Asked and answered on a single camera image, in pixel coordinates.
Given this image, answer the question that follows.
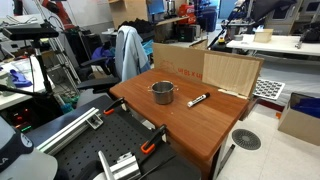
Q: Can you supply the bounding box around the black and white marker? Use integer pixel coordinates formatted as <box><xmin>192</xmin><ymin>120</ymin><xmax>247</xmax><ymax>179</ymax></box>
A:
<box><xmin>187</xmin><ymin>92</ymin><xmax>210</xmax><ymax>108</ymax></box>

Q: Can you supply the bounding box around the small steel pot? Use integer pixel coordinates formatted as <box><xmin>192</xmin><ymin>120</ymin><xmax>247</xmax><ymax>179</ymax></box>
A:
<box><xmin>148</xmin><ymin>81</ymin><xmax>178</xmax><ymax>105</ymax></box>

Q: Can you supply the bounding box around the brown wooden table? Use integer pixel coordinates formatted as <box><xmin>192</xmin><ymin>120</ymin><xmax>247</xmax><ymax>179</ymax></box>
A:
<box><xmin>111</xmin><ymin>69</ymin><xmax>248</xmax><ymax>180</ymax></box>

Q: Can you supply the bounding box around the light blue hanging jacket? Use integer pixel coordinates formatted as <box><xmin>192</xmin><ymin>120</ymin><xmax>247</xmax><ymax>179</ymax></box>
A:
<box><xmin>115</xmin><ymin>25</ymin><xmax>151</xmax><ymax>82</ymax></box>

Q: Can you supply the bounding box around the orange black clamp rear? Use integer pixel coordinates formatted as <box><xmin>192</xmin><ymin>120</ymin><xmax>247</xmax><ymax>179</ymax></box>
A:
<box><xmin>103</xmin><ymin>97</ymin><xmax>125</xmax><ymax>115</ymax></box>

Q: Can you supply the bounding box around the orange black clamp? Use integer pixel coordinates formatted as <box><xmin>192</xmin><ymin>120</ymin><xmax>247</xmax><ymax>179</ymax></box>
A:
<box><xmin>103</xmin><ymin>97</ymin><xmax>125</xmax><ymax>115</ymax></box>
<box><xmin>140</xmin><ymin>124</ymin><xmax>167</xmax><ymax>154</ymax></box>

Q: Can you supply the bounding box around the black perforated breadboard base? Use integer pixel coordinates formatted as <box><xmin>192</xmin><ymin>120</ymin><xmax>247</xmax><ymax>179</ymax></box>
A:
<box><xmin>25</xmin><ymin>94</ymin><xmax>202</xmax><ymax>180</ymax></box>

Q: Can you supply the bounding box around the orange black clamp front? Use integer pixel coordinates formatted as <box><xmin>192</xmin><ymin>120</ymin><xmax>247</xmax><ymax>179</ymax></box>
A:
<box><xmin>140</xmin><ymin>124</ymin><xmax>167</xmax><ymax>154</ymax></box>

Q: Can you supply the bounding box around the long aluminium extrusion bar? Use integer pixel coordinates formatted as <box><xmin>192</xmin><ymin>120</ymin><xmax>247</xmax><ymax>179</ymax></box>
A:
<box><xmin>37</xmin><ymin>107</ymin><xmax>103</xmax><ymax>155</ymax></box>

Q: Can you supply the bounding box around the cardboard backdrop panel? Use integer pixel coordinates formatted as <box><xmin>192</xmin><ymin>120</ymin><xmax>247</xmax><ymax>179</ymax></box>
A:
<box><xmin>153</xmin><ymin>43</ymin><xmax>263</xmax><ymax>98</ymax></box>

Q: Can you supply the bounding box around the black office chair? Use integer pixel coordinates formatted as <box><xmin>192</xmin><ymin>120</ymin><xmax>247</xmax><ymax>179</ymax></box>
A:
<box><xmin>65</xmin><ymin>32</ymin><xmax>120</xmax><ymax>93</ymax></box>

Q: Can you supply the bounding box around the round floor drain cover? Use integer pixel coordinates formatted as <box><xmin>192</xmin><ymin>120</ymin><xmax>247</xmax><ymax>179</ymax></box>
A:
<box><xmin>232</xmin><ymin>129</ymin><xmax>261</xmax><ymax>150</ymax></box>

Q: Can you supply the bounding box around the calibration dot pattern board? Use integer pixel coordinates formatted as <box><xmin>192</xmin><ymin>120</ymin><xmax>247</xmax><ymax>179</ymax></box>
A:
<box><xmin>253</xmin><ymin>78</ymin><xmax>285</xmax><ymax>100</ymax></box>

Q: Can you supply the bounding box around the small wooden box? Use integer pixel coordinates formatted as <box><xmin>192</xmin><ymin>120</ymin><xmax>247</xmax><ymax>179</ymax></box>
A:
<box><xmin>254</xmin><ymin>29</ymin><xmax>273</xmax><ymax>43</ymax></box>

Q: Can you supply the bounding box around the white background table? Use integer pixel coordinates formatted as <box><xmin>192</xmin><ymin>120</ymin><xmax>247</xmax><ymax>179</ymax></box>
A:
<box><xmin>227</xmin><ymin>34</ymin><xmax>320</xmax><ymax>56</ymax></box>

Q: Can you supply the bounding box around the blue cloth on desk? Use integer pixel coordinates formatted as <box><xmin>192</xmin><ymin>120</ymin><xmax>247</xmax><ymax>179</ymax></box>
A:
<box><xmin>10</xmin><ymin>69</ymin><xmax>32</xmax><ymax>88</ymax></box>

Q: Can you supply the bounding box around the cardboard box with blue contents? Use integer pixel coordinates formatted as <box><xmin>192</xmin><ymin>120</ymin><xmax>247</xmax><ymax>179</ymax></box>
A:
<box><xmin>278</xmin><ymin>93</ymin><xmax>320</xmax><ymax>146</ymax></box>

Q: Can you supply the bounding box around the short aluminium extrusion bracket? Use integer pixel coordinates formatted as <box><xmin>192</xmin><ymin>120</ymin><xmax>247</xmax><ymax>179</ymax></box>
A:
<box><xmin>97</xmin><ymin>150</ymin><xmax>142</xmax><ymax>180</ymax></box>

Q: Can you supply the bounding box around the black camera on tripod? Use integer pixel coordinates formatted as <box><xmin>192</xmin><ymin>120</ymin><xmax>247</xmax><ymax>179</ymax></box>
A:
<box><xmin>0</xmin><ymin>27</ymin><xmax>59</xmax><ymax>99</ymax></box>

